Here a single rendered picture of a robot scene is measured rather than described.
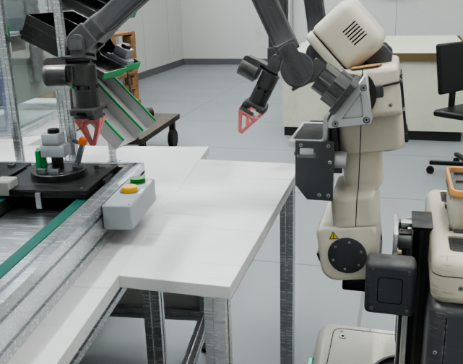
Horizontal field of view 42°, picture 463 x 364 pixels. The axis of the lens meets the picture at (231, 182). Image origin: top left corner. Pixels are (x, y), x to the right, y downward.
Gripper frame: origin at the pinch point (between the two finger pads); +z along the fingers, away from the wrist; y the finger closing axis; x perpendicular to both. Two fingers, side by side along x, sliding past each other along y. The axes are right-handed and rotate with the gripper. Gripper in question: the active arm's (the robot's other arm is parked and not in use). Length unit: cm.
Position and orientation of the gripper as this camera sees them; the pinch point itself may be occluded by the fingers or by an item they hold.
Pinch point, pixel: (92, 142)
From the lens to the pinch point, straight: 155.8
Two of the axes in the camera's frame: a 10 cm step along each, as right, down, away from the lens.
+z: 0.5, 9.5, 2.9
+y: -1.2, 3.0, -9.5
